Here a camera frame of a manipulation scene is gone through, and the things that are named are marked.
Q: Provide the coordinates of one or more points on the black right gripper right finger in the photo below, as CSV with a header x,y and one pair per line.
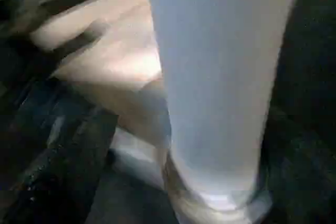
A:
x,y
299,177

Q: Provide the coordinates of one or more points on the white plastic table leg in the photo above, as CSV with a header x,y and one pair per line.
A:
x,y
220,87

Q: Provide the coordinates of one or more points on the white plastic table top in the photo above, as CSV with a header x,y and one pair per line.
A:
x,y
115,77

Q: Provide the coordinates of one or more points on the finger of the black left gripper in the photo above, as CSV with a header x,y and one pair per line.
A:
x,y
68,48

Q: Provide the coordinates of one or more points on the black work mat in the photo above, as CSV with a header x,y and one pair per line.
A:
x,y
310,51

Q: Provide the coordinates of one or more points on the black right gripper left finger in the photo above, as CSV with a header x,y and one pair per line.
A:
x,y
58,171

